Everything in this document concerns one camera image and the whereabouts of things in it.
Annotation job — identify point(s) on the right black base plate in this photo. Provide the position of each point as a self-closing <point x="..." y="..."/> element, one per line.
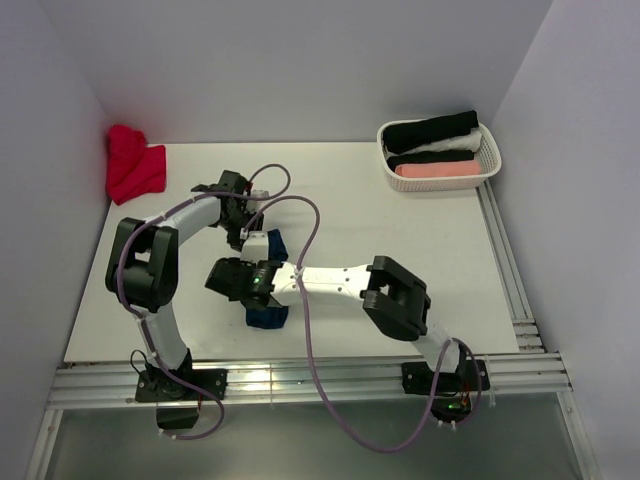
<point x="417" y="378"/>

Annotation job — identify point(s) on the black rolled shirt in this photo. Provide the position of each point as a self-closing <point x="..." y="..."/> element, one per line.
<point x="429" y="157"/>
<point x="402" y="137"/>

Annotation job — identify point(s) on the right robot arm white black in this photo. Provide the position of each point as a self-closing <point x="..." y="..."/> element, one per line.
<point x="394" y="299"/>

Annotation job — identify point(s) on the pink rolled shirt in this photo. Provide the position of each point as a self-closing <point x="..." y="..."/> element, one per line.
<point x="439" y="169"/>

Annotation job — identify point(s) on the top black rolled shirt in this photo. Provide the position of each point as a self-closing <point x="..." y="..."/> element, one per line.
<point x="402" y="137"/>

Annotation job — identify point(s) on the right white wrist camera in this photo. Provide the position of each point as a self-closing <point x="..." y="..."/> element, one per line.
<point x="255" y="247"/>

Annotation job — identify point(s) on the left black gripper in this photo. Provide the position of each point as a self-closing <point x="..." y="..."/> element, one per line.
<point x="257" y="223"/>

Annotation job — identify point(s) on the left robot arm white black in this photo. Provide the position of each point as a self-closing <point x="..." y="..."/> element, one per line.
<point x="143" y="269"/>

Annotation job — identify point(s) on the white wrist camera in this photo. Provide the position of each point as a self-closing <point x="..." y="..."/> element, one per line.
<point x="255" y="247"/>
<point x="259" y="195"/>

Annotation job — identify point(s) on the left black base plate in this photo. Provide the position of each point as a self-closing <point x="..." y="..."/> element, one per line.
<point x="210" y="382"/>

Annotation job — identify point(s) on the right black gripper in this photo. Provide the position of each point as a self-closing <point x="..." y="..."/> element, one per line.
<point x="238" y="263"/>

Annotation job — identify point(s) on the white rolled shirt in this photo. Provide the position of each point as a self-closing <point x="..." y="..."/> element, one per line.
<point x="470" y="142"/>

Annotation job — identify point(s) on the white plastic basket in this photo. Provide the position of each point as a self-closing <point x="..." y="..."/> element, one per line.
<point x="488" y="156"/>

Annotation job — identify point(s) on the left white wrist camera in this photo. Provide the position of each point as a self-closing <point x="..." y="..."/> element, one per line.
<point x="259" y="195"/>

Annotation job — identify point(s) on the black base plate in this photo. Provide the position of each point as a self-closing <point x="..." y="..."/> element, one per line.
<point x="417" y="378"/>
<point x="210" y="382"/>

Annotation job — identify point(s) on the red t-shirt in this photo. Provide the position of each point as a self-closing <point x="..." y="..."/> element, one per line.
<point x="133" y="167"/>

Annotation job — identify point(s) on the aluminium rail frame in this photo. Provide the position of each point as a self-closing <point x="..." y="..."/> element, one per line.
<point x="533" y="370"/>

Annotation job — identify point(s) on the lower black rolled shirt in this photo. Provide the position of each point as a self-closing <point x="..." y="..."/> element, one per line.
<point x="429" y="157"/>

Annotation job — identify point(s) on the blue Mickey Mouse t-shirt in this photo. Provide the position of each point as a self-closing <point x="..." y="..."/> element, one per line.
<point x="271" y="318"/>

